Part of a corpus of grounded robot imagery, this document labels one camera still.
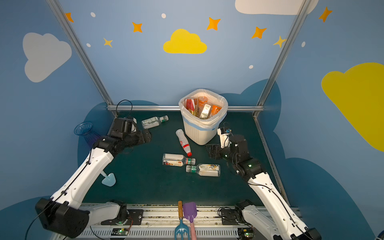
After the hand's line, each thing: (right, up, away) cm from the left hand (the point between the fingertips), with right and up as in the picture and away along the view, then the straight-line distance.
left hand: (146, 136), depth 78 cm
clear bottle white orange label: (+16, -15, +12) cm, 25 cm away
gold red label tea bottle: (+24, +18, +10) cm, 32 cm away
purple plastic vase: (-39, +3, +10) cm, 40 cm away
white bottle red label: (+19, -5, +21) cm, 29 cm away
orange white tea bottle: (+39, +16, +12) cm, 44 cm away
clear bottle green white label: (-5, +9, +34) cm, 36 cm away
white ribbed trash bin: (+30, -1, +14) cm, 33 cm away
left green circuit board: (-11, -46, -7) cm, 48 cm away
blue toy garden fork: (+20, -44, -8) cm, 49 cm away
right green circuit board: (+51, -47, -7) cm, 69 cm away
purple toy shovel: (+24, -39, -2) cm, 46 cm away
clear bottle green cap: (+33, +15, +14) cm, 39 cm away
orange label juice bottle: (+31, +22, +19) cm, 43 cm away
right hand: (+35, -3, -5) cm, 35 cm away
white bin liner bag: (+38, +23, +16) cm, 48 cm away
